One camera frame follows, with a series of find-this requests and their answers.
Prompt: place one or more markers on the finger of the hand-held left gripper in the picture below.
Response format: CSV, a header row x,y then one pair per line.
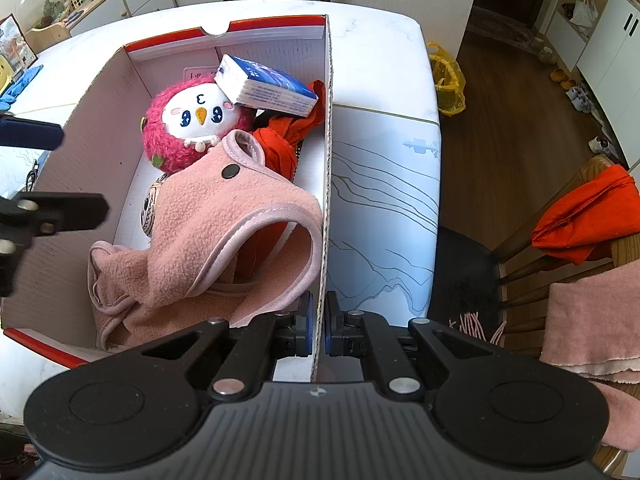
x,y
35,132
65,210

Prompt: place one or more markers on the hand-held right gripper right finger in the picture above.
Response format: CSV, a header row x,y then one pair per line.
x,y
329,330

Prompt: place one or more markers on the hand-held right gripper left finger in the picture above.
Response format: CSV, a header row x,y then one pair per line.
x,y
308,325

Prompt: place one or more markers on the white cardboard box red rim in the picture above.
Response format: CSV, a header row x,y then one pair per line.
x,y
65,250

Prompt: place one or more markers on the white patterned pouch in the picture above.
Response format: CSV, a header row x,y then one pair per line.
x,y
147,215

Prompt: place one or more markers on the pink plush bird toy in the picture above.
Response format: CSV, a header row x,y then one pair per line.
x,y
170,145

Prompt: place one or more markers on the pink fleece garment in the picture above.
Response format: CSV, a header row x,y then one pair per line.
x,y
200,210

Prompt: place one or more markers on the red and black cloth bundle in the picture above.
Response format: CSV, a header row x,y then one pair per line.
x,y
280,145

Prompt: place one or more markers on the blue and white tissue pack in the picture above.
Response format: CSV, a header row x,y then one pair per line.
x,y
270,85

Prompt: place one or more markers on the blue cloth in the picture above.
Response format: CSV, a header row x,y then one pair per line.
x,y
22,85

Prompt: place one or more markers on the yellow toy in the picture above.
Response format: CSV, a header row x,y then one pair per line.
x,y
4,75

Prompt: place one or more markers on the printed picture box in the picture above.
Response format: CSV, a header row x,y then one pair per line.
x,y
15,45

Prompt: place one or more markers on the black seat cushion pink tassels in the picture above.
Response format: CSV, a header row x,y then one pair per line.
x,y
465,270

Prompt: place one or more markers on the pink towel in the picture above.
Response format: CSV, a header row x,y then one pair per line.
x,y
595,320

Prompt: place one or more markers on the yellow plastic bag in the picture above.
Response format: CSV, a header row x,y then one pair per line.
x,y
450,80

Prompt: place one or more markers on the wooden chair with draped cloths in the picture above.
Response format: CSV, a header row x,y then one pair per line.
x,y
595,170

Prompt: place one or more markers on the dark and white shoes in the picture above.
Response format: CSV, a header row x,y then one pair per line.
x,y
602,145

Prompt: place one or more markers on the orange slippers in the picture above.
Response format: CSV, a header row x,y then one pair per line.
x,y
561,77

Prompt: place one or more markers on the patterned door mat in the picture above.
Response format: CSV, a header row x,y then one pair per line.
x,y
500,30

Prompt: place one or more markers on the white plastic bag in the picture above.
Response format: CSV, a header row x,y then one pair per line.
x,y
585,15

